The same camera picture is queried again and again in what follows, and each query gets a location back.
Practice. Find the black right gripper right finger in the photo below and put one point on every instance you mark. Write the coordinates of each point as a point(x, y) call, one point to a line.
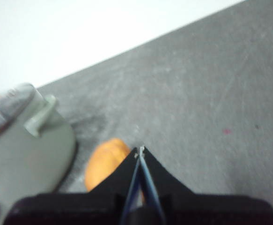
point(160, 180)

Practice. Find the pale green electric pot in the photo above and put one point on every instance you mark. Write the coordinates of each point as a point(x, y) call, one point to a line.
point(28, 159)

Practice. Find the orange-brown potato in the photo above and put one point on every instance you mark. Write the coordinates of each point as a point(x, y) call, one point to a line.
point(103, 161)

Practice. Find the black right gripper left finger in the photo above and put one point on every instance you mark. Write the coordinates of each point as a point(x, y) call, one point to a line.
point(121, 180)

